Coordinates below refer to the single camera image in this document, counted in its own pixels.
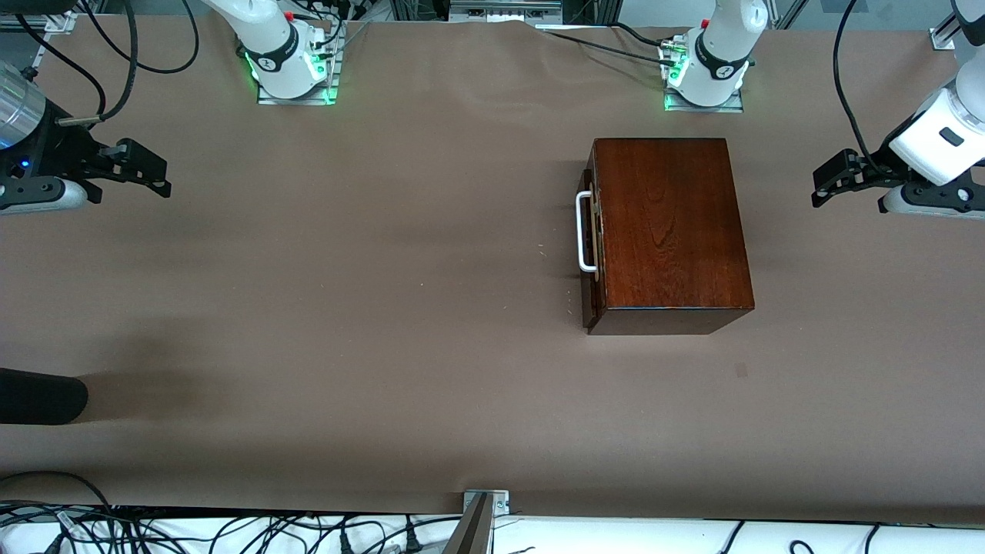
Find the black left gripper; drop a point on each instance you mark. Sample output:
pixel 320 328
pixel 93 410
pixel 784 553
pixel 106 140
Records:
pixel 873 167

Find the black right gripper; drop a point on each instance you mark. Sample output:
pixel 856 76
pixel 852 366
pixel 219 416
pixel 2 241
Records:
pixel 55 147

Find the wooden drawer with dark front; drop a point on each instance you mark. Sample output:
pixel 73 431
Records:
pixel 591 300

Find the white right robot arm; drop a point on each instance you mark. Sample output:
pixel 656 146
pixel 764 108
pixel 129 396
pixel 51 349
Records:
pixel 265 31

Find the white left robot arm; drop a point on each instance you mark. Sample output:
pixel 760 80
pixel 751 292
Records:
pixel 723 38

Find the dark brown wooden cabinet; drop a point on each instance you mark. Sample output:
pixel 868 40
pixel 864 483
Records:
pixel 669 223

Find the black cylinder object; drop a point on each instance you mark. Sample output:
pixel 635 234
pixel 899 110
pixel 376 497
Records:
pixel 38 396

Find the grey metal electronics box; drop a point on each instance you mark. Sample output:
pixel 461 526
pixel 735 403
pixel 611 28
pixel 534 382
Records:
pixel 500 11

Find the aluminium table edge rail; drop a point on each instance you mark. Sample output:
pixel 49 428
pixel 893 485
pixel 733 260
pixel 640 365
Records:
pixel 42 55

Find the silver table corner bracket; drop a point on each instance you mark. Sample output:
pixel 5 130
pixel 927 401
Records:
pixel 60 21
pixel 943 38

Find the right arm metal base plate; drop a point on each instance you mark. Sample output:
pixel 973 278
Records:
pixel 296 101

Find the silver metal mounting bracket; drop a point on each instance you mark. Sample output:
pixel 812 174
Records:
pixel 500 502

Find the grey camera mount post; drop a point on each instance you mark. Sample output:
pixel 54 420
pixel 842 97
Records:
pixel 471 531

